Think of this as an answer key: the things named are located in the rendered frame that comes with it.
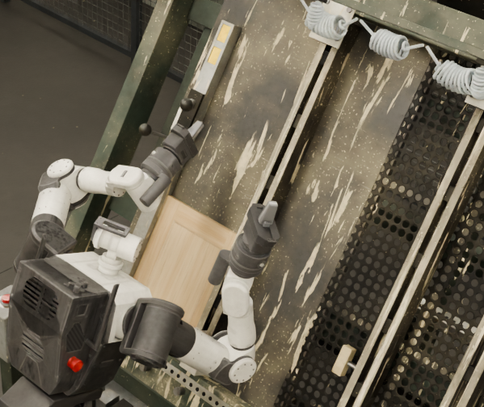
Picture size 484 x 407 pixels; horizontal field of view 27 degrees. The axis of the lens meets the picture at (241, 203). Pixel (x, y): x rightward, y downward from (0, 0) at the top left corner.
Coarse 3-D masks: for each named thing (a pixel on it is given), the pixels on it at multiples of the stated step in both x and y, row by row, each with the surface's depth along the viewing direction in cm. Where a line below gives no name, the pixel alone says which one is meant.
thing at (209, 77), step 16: (224, 48) 296; (208, 64) 298; (224, 64) 299; (208, 80) 298; (208, 96) 300; (176, 176) 304; (160, 208) 305; (144, 224) 306; (144, 240) 305; (128, 272) 307
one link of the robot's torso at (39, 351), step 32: (64, 256) 256; (96, 256) 263; (32, 288) 242; (64, 288) 238; (96, 288) 243; (128, 288) 250; (32, 320) 243; (64, 320) 236; (96, 320) 244; (128, 320) 245; (32, 352) 247; (64, 352) 240; (96, 352) 246; (64, 384) 247; (96, 384) 256
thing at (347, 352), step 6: (342, 348) 267; (348, 348) 266; (354, 348) 267; (342, 354) 267; (348, 354) 266; (354, 354) 267; (336, 360) 267; (342, 360) 266; (348, 360) 266; (336, 366) 267; (342, 366) 266; (336, 372) 267; (342, 372) 266
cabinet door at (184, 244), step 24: (168, 216) 304; (192, 216) 299; (168, 240) 303; (192, 240) 298; (216, 240) 293; (144, 264) 307; (168, 264) 302; (192, 264) 298; (168, 288) 302; (192, 288) 297; (192, 312) 296
